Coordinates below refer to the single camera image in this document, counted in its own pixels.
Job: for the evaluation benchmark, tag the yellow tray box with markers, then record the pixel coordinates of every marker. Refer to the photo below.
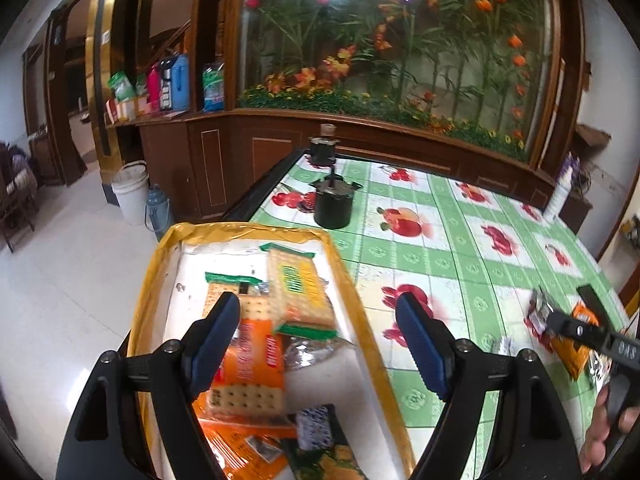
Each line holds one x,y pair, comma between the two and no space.
295,385

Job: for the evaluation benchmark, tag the green yellow cracker pack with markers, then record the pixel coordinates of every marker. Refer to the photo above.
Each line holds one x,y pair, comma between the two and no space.
298,294

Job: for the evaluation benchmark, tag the clear bag printed snack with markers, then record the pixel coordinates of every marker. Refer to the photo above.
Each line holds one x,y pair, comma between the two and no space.
540,306

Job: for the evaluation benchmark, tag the white plastic bucket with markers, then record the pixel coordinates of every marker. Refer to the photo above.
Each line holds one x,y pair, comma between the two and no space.
131,187

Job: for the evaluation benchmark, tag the wooden sideboard cabinet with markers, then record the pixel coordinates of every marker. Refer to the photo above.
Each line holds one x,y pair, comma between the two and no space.
208,163

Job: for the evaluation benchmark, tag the small orange snack packet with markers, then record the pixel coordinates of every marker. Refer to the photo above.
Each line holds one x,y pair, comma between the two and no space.
574,356

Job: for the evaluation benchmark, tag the white spray bottle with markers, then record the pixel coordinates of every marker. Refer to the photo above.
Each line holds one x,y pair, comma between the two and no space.
559,196

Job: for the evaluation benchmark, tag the silver foil snack bag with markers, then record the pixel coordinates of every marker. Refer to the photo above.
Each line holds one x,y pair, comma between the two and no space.
300,353

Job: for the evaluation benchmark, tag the blue thermos jug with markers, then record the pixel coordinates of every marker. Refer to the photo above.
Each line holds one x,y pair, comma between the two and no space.
174,83

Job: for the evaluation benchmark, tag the orange cracker pack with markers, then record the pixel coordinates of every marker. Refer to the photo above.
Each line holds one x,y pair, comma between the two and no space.
250,379

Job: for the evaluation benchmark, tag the right hand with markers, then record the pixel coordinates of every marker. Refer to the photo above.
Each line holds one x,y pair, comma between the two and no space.
593,451

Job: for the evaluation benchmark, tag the green packet in tray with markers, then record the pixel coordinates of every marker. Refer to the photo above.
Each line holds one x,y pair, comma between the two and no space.
335,463

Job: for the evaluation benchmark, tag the green fruit pattern tablecloth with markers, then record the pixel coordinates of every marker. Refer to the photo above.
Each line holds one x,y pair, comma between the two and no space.
471,256

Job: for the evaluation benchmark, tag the small black jar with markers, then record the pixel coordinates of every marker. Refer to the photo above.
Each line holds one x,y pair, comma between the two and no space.
322,148

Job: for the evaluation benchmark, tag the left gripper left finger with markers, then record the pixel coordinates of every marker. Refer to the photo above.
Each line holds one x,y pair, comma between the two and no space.
105,438

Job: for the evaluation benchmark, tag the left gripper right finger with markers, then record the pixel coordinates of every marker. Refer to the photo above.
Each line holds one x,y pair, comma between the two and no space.
531,439

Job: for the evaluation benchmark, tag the blue white patterned candy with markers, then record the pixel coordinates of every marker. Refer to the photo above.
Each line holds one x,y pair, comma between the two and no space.
313,426

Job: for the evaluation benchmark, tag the green snack bag on shelf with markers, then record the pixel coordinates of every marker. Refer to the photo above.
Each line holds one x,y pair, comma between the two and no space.
213,86

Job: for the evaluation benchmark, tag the blue kettle on floor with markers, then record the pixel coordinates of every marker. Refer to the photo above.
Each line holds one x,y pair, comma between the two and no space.
158,216

